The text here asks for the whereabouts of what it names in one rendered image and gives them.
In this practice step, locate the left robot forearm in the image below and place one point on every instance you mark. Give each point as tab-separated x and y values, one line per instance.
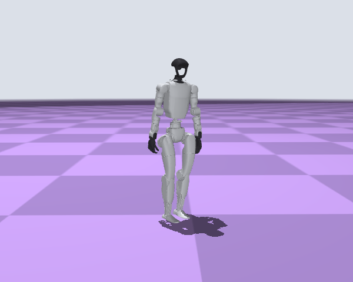
197	124

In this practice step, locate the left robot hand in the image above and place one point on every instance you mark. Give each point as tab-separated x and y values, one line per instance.
198	142

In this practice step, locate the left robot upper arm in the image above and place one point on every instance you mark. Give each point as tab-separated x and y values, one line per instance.
194	101

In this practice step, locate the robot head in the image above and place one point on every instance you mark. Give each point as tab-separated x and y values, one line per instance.
178	64

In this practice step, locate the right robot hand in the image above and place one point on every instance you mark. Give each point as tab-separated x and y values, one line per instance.
151	144

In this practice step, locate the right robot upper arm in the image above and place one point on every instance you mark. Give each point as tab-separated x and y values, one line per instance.
161	89

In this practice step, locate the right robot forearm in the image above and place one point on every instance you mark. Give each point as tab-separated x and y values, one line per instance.
155	123

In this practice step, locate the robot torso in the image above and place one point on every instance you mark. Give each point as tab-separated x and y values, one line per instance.
176	104

